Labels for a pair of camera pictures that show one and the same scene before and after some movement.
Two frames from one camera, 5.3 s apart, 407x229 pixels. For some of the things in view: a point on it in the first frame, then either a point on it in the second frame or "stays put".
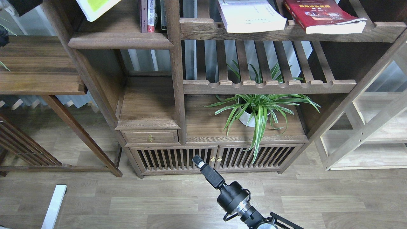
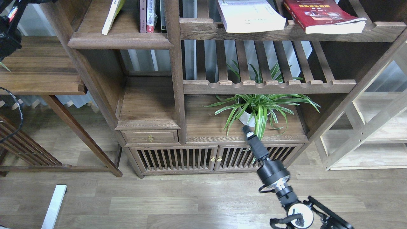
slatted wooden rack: x=13 y=139 stays put
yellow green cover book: x=93 y=9 to x=116 y=6
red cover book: x=322 y=17 stays put
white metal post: x=53 y=209 stays put
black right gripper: x=233 y=198 to x=270 y=171
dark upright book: x=163 y=7 stays put
